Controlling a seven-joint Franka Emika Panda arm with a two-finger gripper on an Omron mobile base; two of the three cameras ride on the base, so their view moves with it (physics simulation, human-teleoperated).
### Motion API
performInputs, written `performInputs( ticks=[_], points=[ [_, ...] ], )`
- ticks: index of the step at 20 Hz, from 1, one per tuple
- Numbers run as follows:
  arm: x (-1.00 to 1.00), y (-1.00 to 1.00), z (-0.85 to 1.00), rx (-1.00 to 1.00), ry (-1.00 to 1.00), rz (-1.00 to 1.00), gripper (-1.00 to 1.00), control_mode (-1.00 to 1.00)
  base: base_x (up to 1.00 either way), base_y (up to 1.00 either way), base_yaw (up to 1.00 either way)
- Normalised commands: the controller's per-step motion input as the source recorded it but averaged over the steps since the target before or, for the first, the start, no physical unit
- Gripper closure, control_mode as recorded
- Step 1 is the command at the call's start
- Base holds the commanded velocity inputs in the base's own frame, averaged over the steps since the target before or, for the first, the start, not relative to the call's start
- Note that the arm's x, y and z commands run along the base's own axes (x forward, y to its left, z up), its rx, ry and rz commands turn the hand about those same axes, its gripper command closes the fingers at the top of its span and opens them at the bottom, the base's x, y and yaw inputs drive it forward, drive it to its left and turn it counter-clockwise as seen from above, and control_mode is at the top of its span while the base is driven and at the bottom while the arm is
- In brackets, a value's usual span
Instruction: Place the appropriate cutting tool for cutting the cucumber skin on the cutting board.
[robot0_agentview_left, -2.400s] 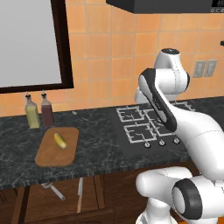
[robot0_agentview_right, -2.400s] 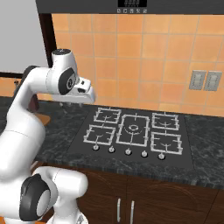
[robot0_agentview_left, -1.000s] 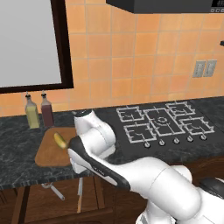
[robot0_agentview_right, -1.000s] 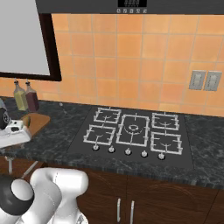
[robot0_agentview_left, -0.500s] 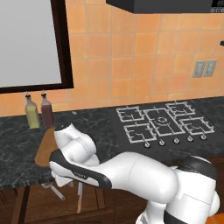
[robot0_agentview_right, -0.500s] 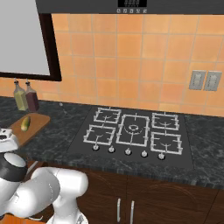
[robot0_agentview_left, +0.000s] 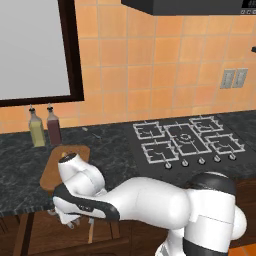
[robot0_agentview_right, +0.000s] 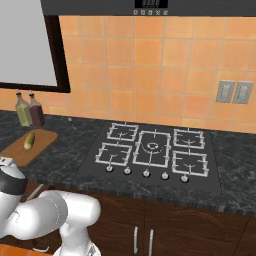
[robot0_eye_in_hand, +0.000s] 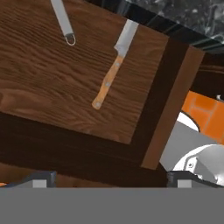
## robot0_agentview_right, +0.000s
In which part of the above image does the wooden cutting board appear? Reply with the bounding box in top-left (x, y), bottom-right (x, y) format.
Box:
top-left (0, 129), bottom-right (59, 168)

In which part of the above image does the green cucumber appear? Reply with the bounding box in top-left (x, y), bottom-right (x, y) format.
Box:
top-left (23, 132), bottom-right (36, 151)

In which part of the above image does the black gas hob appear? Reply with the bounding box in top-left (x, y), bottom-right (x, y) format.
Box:
top-left (76, 120), bottom-right (223, 195)

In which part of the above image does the dark red vinegar bottle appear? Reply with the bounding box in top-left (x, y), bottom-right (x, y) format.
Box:
top-left (28, 90), bottom-right (46, 129)

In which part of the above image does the dark brown cupboard door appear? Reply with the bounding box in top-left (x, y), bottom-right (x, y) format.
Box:
top-left (247, 216), bottom-right (256, 256)
top-left (87, 193), bottom-right (147, 256)
top-left (144, 199), bottom-right (250, 256)

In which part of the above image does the yellow oil bottle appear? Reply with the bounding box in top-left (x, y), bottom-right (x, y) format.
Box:
top-left (14, 89), bottom-right (33, 128)

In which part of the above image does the dark range hood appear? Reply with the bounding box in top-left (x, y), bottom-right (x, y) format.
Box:
top-left (39, 0), bottom-right (256, 18)

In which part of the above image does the grey wall socket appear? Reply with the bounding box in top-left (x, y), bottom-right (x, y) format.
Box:
top-left (215, 79), bottom-right (237, 104)
top-left (232, 80), bottom-right (255, 105)

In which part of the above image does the silver cupboard handle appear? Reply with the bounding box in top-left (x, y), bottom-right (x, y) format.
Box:
top-left (148, 228), bottom-right (155, 256)
top-left (133, 226), bottom-right (139, 256)

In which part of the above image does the grey window with dark frame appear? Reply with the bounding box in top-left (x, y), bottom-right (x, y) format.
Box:
top-left (0, 0), bottom-right (72, 94)

